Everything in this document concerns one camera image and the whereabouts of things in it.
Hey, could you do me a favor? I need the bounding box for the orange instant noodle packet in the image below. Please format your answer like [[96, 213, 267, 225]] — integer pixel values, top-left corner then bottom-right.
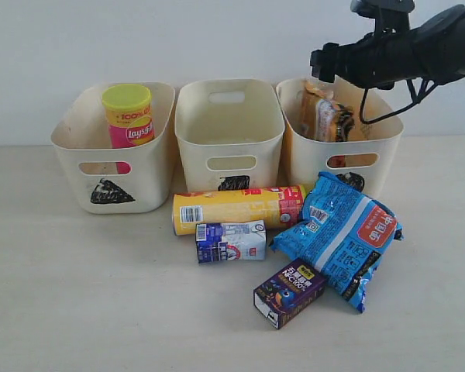
[[299, 79, 355, 143]]

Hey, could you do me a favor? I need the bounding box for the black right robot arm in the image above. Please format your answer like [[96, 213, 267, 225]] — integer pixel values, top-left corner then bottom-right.
[[310, 1, 465, 90]]

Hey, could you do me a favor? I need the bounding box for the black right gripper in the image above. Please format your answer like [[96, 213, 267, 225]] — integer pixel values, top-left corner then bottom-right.
[[310, 36, 376, 88]]

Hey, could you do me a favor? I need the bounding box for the purple juice carton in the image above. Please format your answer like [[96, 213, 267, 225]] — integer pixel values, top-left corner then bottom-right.
[[253, 259, 327, 329]]

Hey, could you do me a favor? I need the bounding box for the cream bin square mark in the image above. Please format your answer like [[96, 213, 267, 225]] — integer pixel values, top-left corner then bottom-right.
[[174, 79, 285, 192]]

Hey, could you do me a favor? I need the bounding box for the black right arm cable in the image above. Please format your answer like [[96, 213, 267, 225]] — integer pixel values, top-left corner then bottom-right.
[[358, 75, 441, 126]]

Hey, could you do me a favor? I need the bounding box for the cream bin circle mark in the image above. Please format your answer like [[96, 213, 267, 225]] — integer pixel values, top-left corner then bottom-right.
[[276, 77, 404, 198]]

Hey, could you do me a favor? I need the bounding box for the long yellow chips can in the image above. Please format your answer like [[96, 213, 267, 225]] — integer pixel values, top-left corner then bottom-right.
[[172, 185, 307, 236]]

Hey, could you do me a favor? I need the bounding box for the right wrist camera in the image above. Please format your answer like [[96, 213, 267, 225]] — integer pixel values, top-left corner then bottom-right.
[[350, 0, 415, 29]]

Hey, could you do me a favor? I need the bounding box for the cream bin triangle mark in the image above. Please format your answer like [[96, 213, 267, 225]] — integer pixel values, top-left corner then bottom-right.
[[51, 82, 178, 214]]

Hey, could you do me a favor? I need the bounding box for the blue instant noodle packet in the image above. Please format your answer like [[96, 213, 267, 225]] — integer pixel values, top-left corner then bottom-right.
[[270, 172, 403, 313]]

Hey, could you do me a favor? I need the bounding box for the blue white milk carton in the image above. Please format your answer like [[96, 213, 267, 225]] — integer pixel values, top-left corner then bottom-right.
[[195, 220, 267, 264]]

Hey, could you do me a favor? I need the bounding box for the pink yellow Lays can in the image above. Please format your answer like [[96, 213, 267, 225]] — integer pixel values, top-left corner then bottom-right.
[[101, 84, 156, 175]]

